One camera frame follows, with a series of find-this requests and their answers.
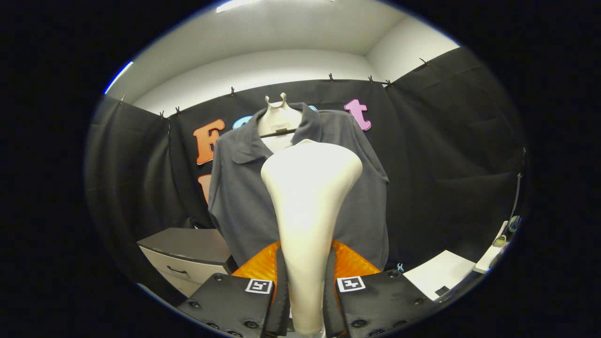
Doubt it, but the grey button shirt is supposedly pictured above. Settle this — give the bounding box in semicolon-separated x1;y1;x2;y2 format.
208;102;390;270

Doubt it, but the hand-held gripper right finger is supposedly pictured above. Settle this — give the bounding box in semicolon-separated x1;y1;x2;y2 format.
324;239;437;338

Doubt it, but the large ceiling light panel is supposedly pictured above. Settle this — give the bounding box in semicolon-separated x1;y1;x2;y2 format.
216;0;336;14

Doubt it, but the narrow ceiling light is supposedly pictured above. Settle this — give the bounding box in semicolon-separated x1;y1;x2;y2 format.
104;61;134;94

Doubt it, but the white table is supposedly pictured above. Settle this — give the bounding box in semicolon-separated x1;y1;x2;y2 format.
403;221;510;301

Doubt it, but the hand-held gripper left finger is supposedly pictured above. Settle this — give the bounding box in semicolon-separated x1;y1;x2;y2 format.
177;240;290;338

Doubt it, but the grey drawer cabinet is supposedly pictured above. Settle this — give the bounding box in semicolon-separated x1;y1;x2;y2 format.
137;228;238;299

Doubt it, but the white mannequin torso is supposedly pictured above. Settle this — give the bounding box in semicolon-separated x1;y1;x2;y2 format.
257;92;303;153

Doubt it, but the row of black cloth clips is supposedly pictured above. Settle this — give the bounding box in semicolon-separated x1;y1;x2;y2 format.
120;57;430;120

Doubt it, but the black clothes hanger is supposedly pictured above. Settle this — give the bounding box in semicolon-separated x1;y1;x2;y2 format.
260;128;301;138

